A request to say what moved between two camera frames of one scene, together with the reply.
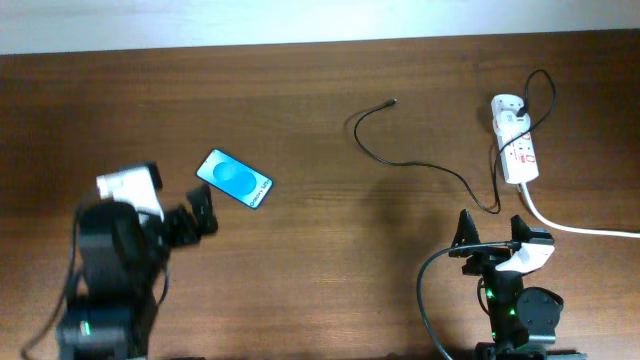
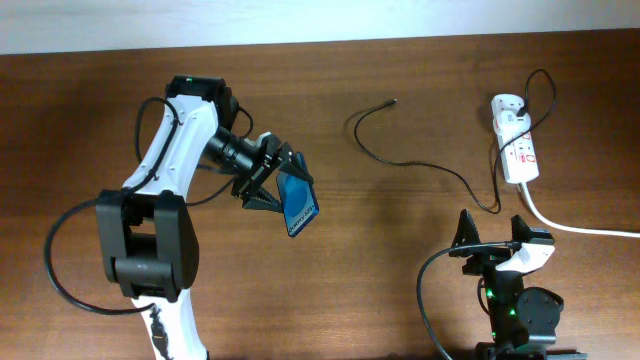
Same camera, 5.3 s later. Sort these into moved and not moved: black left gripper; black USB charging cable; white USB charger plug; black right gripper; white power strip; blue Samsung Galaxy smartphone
Moved: black left gripper; blue Samsung Galaxy smartphone
Not moved: white USB charger plug; black right gripper; black USB charging cable; white power strip
